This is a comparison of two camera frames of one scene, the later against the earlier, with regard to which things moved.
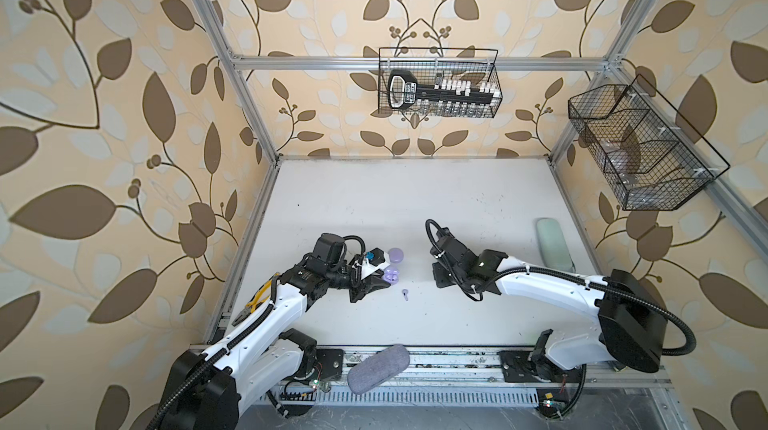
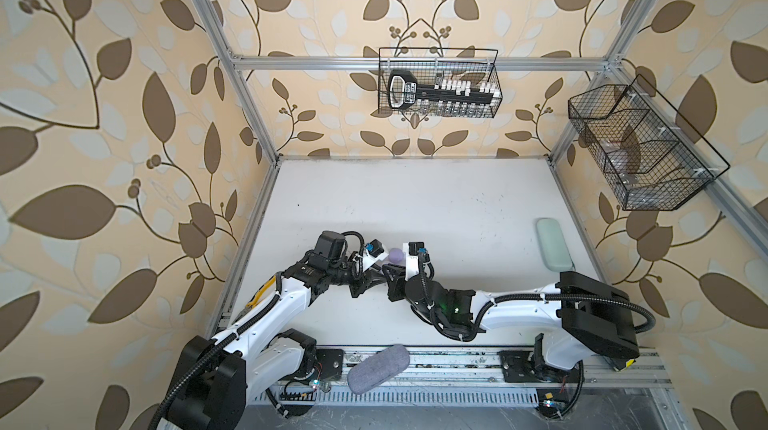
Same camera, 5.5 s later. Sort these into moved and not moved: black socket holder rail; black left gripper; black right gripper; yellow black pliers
Moved: black right gripper
Not moved: black socket holder rail; yellow black pliers; black left gripper
